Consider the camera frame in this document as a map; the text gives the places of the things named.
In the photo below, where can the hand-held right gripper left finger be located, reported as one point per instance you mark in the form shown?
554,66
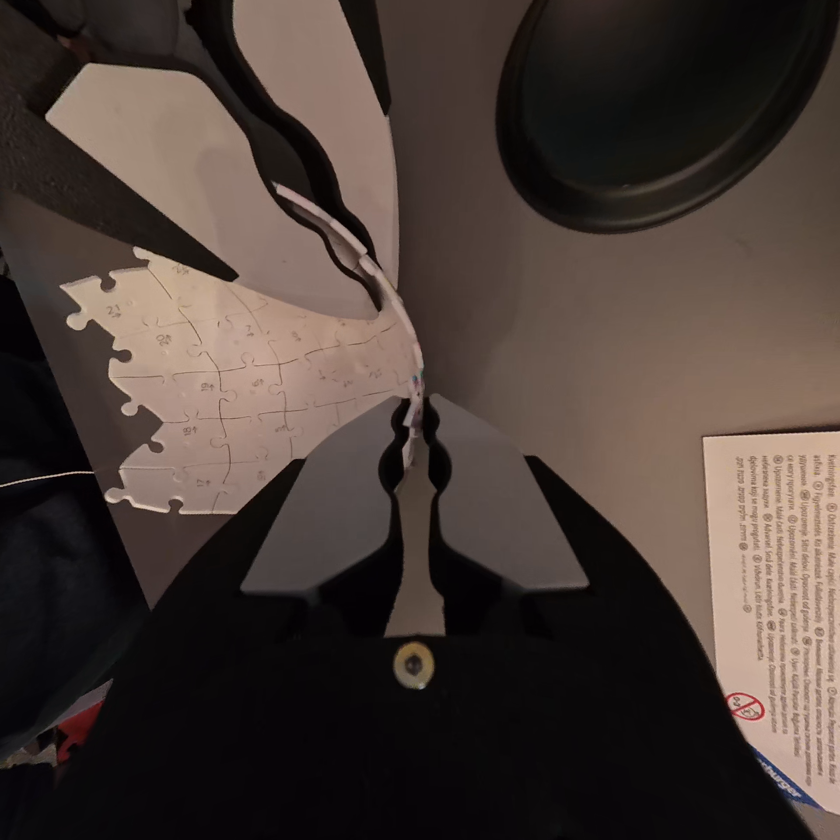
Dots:
328,525

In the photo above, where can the white instruction leaflet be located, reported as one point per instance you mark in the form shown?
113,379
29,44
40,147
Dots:
775,591

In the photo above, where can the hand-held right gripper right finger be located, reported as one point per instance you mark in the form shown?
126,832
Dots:
505,525

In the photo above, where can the red object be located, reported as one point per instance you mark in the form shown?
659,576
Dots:
72,715

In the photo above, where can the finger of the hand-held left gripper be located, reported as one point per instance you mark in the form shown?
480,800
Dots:
171,145
335,105

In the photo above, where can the assembled white puzzle section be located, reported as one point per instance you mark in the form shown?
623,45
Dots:
223,381

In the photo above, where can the black round ball stand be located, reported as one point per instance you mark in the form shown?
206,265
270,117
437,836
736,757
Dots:
656,105

